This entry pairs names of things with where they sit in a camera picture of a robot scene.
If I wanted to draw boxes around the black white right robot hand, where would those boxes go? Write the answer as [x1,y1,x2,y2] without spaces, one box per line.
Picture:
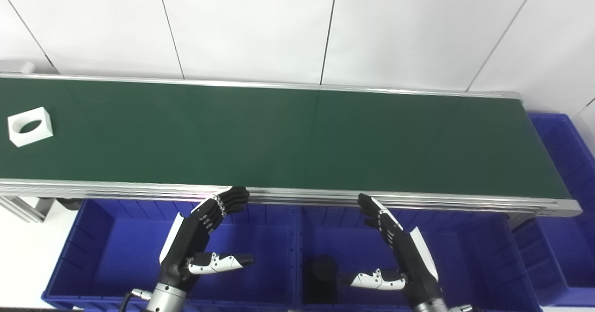
[338,193,443,305]

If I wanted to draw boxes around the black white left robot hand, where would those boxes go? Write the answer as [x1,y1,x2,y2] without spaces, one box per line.
[159,186,255,294]

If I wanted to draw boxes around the white square part with hole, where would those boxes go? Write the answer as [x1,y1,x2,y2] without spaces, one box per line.
[7,107,53,148]

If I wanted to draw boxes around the green conveyor belt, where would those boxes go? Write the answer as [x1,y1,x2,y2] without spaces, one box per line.
[0,77,571,199]
[0,73,582,218]

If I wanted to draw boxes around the blue plastic bin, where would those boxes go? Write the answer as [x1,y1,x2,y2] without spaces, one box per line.
[511,112,595,307]
[295,205,542,312]
[42,199,300,312]

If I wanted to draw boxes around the black cylinder part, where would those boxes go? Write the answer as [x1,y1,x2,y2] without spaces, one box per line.
[303,255,341,305]

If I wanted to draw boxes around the aluminium conveyor leg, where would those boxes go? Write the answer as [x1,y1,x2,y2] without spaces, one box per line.
[0,196,55,223]

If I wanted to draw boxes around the grey conveyor end housing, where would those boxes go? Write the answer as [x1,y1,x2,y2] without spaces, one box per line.
[0,60,37,75]

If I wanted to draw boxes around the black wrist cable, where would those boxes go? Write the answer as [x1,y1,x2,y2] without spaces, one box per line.
[120,288,152,312]

